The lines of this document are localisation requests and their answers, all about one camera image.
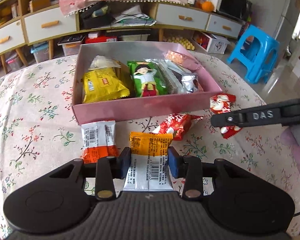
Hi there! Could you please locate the orange white snack packet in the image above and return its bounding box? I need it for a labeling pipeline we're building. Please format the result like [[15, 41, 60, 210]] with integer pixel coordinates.
[[81, 120, 119, 164]]

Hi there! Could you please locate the amber orange snack packet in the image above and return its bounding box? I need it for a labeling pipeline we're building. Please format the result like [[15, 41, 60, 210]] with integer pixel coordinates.
[[123, 132, 173, 192]]

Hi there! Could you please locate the red candy packet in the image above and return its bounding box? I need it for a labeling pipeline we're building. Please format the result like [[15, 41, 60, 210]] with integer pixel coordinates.
[[152, 113, 204, 141], [210, 93, 242, 139]]

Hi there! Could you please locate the yellow snack bag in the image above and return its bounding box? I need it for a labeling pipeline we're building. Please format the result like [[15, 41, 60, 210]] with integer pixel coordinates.
[[82, 68, 130, 103]]

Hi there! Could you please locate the silver foil snack packet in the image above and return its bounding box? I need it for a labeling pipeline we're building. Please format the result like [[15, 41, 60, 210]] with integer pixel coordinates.
[[165, 60, 204, 94]]

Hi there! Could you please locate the green cartoon snack bag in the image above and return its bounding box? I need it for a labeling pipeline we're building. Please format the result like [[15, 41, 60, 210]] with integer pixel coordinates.
[[127, 61, 168, 98]]

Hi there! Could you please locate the pink snack packet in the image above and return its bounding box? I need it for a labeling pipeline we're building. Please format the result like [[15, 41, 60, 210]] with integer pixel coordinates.
[[164, 50, 201, 71]]

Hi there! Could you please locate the gold snack bar packet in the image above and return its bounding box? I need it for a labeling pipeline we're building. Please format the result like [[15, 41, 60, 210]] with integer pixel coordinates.
[[114, 60, 135, 98]]

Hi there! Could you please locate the blue plastic stool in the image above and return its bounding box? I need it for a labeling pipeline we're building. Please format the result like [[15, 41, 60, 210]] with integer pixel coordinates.
[[226, 25, 280, 84]]

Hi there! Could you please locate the white rice cake packet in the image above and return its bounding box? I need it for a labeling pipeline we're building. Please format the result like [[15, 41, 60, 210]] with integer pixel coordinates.
[[89, 55, 121, 70]]

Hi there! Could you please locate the white patterned box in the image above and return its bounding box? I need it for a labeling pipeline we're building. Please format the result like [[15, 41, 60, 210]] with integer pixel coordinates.
[[193, 31, 230, 54]]

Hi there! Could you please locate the yellow egg tray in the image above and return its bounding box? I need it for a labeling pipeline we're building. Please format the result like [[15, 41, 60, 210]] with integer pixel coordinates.
[[163, 36, 195, 51]]

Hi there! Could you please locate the white microwave oven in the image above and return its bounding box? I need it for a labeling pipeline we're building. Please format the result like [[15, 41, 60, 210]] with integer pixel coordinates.
[[208, 0, 252, 22]]

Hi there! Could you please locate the black box on shelf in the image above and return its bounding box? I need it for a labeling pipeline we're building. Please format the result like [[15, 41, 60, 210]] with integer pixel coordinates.
[[79, 1, 114, 29]]

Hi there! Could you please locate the wooden cabinet with drawers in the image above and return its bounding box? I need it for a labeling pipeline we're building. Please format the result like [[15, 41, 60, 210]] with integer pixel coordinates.
[[0, 0, 243, 57]]

